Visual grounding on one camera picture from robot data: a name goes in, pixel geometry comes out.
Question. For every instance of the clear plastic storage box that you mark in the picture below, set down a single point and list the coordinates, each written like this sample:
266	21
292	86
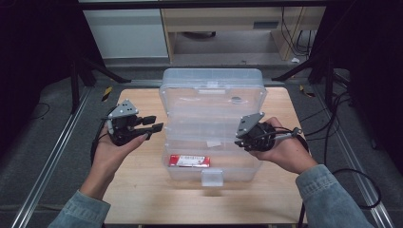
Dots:
212	126

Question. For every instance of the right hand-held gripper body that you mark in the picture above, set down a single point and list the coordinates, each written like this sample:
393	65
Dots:
258	134

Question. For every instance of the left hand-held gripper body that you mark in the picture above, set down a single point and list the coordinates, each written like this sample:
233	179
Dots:
122	125

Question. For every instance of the red and white medicine box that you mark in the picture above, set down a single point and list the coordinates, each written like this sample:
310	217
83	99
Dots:
189	161

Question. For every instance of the white cabinet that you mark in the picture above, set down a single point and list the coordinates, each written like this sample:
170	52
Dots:
126	33

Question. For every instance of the person's right hand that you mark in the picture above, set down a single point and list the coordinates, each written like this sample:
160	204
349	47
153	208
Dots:
286	152

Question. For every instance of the black stand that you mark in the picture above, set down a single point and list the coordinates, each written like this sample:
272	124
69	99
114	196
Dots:
85	72
316	71

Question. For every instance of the small white paper scrap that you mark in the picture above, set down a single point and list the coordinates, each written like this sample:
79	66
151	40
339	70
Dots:
295	60

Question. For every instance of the yellow tape strip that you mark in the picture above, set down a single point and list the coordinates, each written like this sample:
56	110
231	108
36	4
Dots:
306	91
107	94

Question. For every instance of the metal floor rail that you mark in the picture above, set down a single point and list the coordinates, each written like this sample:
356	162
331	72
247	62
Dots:
47	161
355	152

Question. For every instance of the person's left hand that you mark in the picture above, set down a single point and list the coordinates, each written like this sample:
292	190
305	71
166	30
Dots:
111	155

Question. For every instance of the light wooden desk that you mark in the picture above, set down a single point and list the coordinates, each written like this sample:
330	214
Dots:
221	22

